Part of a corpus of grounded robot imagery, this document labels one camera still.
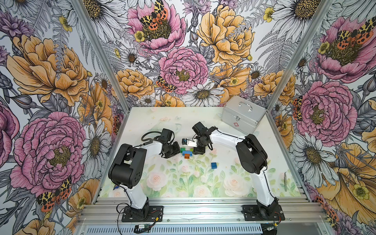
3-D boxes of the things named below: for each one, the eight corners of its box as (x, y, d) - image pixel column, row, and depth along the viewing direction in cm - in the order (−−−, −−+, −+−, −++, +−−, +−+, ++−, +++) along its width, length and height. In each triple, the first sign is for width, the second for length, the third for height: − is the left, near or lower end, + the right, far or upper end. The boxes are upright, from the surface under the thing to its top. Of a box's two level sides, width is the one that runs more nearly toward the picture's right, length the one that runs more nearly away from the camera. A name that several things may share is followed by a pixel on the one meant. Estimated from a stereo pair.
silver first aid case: (219, 122, 116) (223, 105, 103) (231, 110, 125) (236, 94, 111) (248, 140, 105) (256, 125, 92) (260, 126, 114) (269, 110, 100)
